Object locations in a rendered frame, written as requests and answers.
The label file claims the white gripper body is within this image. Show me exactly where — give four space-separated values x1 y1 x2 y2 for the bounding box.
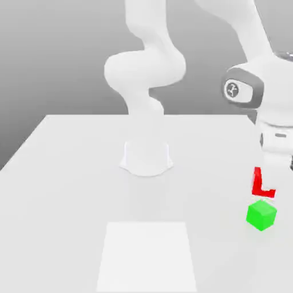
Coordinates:
260 150 292 192

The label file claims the small red cube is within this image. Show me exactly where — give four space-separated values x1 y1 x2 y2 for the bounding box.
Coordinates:
251 166 277 199

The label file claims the small green cube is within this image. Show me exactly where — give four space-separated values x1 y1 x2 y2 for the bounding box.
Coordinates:
246 199 278 232

